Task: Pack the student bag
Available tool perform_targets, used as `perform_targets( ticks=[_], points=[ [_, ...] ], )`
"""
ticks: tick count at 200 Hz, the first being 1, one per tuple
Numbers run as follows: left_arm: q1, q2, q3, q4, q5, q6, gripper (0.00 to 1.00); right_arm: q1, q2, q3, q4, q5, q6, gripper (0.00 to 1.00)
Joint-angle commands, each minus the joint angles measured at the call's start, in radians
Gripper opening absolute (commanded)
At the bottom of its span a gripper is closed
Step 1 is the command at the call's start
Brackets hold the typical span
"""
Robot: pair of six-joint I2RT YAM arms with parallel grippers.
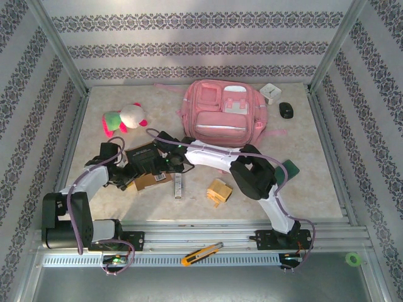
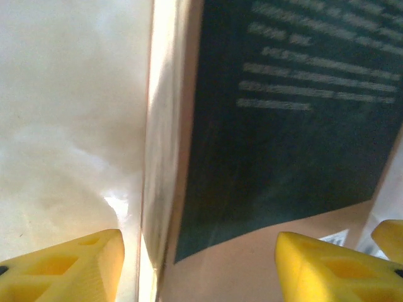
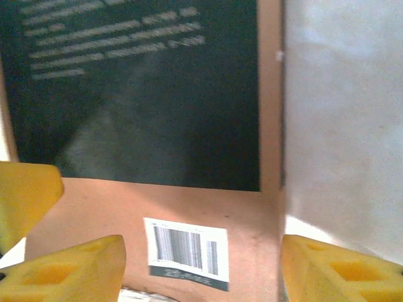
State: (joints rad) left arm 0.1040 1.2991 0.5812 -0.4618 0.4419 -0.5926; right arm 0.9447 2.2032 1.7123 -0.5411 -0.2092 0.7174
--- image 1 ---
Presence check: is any black and brown box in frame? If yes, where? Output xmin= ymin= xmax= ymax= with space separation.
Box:
xmin=123 ymin=140 xmax=174 ymax=192

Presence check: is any silver rectangular bar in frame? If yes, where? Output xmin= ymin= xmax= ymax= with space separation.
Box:
xmin=173 ymin=172 xmax=184 ymax=200

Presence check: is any white green pink plush toy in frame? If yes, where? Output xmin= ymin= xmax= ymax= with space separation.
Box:
xmin=101 ymin=103 xmax=148 ymax=139

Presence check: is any pink school backpack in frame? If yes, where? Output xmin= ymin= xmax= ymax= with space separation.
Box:
xmin=153 ymin=79 xmax=288 ymax=176

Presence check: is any yellow wooden block toy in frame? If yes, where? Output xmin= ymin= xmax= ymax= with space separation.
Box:
xmin=206 ymin=178 xmax=234 ymax=209

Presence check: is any small circuit board green light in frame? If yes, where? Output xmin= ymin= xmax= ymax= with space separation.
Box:
xmin=102 ymin=255 xmax=128 ymax=266
xmin=280 ymin=253 xmax=304 ymax=264

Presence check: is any yellow black utility knife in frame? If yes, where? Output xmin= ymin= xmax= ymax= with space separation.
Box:
xmin=181 ymin=242 xmax=224 ymax=267

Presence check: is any white square alarm clock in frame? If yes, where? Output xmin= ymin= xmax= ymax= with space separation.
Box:
xmin=259 ymin=83 xmax=283 ymax=106

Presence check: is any black computer mouse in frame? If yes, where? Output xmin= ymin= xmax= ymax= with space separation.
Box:
xmin=278 ymin=102 xmax=295 ymax=120

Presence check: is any green tape roll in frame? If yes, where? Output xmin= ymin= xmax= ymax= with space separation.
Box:
xmin=345 ymin=252 xmax=362 ymax=267

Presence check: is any aluminium side rail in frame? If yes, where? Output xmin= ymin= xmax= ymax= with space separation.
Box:
xmin=307 ymin=89 xmax=360 ymax=226
xmin=43 ymin=89 xmax=91 ymax=229

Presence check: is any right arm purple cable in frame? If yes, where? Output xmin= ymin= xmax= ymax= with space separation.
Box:
xmin=145 ymin=127 xmax=317 ymax=274

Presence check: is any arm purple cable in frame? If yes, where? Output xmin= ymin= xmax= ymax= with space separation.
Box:
xmin=68 ymin=135 xmax=135 ymax=277
xmin=145 ymin=127 xmax=317 ymax=274

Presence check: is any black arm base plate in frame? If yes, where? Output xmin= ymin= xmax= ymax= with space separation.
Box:
xmin=248 ymin=229 xmax=313 ymax=252
xmin=88 ymin=231 xmax=145 ymax=252

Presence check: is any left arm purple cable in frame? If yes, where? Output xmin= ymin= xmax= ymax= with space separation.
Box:
xmin=68 ymin=135 xmax=135 ymax=277

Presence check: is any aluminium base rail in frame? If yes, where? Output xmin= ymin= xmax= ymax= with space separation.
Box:
xmin=31 ymin=220 xmax=372 ymax=252

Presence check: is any slotted grey cable duct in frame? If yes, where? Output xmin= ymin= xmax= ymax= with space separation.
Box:
xmin=42 ymin=253 xmax=281 ymax=268

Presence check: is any aluminium corner post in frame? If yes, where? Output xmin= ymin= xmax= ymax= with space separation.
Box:
xmin=308 ymin=0 xmax=368 ymax=92
xmin=26 ymin=0 xmax=91 ymax=95

